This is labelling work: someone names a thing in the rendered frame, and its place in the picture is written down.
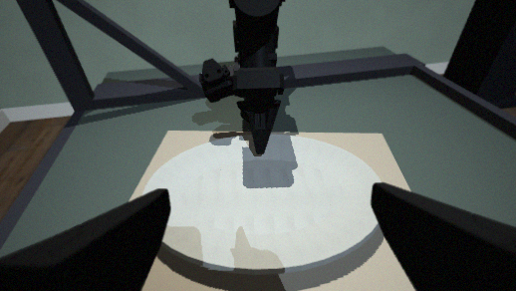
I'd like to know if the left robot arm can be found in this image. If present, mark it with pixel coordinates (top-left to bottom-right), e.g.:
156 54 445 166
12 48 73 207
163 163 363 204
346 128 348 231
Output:
199 0 285 103

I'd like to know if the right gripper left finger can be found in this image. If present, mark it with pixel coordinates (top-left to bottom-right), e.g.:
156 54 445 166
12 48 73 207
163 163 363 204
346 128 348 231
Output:
0 188 171 291

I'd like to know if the white round platter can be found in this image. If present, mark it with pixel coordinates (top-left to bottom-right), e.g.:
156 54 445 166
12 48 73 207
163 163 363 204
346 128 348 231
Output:
143 135 381 275

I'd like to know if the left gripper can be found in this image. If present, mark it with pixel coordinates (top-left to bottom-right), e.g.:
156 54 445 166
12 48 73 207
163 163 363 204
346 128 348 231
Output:
232 45 284 154

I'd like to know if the cream rectangular mat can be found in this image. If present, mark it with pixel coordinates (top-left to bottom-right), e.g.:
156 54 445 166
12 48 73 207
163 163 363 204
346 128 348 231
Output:
130 131 415 291

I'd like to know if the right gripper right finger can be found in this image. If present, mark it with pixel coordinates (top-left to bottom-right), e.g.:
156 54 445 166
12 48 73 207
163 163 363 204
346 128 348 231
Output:
371 182 516 291

